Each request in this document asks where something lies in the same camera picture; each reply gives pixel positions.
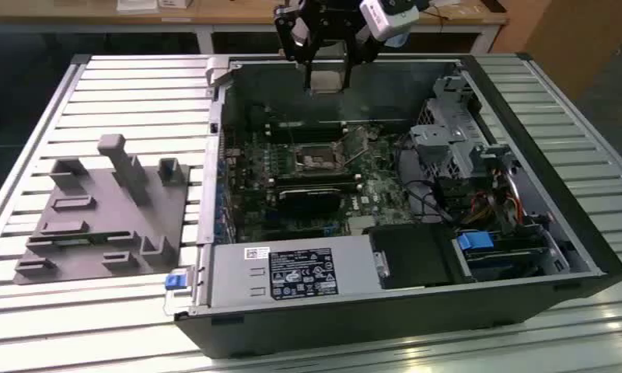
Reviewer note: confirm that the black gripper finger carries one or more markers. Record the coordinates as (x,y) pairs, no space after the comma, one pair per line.
(364,50)
(290,50)

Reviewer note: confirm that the silver CPU plate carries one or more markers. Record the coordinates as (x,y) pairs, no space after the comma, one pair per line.
(327,82)

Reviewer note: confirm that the CPU socket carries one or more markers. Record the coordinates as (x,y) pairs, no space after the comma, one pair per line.
(316,158)

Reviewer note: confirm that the pale blue teach pendant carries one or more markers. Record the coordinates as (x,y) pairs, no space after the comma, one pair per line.
(398,40)

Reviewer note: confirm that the small white box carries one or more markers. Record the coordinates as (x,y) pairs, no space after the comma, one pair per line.
(173,3)

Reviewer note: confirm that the silver metal drive cage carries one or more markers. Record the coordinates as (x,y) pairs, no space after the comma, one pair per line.
(448,134)

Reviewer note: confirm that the wooden desk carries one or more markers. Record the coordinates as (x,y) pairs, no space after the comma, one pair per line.
(135,17)

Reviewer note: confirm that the green motherboard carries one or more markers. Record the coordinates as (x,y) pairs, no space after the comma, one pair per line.
(383,194)

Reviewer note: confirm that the black graphics card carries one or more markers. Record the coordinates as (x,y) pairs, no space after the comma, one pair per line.
(311,198)

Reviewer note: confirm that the brown wooden cabinet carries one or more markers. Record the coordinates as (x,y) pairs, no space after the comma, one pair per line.
(575,39)

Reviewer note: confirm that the small silver chipset heatsink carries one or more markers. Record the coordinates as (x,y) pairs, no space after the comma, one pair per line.
(363,224)

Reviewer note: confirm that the hard disk in blue carrier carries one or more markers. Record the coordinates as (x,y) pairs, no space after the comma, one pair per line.
(474,241)

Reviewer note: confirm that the grey parts rack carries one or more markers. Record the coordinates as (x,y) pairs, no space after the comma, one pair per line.
(108,233)

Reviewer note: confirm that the silver power supply black label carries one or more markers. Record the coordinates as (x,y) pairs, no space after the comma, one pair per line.
(237,279)

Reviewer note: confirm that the blue case latch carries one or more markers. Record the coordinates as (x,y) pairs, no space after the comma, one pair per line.
(175,281)

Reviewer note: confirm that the black open PC case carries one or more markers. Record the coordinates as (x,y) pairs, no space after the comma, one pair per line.
(394,326)

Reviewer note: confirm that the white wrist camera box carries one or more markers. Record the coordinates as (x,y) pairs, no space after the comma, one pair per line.
(388,17)

